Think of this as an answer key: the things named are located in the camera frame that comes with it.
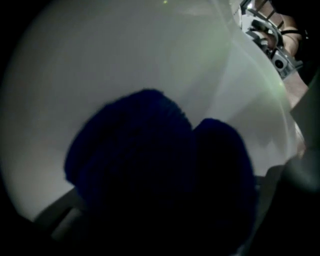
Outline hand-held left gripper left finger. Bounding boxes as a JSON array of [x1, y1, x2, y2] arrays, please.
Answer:
[[33, 188, 86, 244]]

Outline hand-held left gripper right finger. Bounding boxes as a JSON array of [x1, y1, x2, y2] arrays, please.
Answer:
[[249, 164, 289, 256]]

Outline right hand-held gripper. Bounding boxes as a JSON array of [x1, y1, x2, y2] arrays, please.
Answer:
[[240, 0, 305, 81]]

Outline blue cloth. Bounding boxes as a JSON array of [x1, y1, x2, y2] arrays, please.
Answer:
[[63, 87, 258, 256]]

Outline person's right forearm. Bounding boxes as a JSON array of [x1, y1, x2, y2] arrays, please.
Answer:
[[280, 13, 301, 56]]

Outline person's right hand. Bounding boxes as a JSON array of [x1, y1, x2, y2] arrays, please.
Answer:
[[263, 31, 276, 48]]

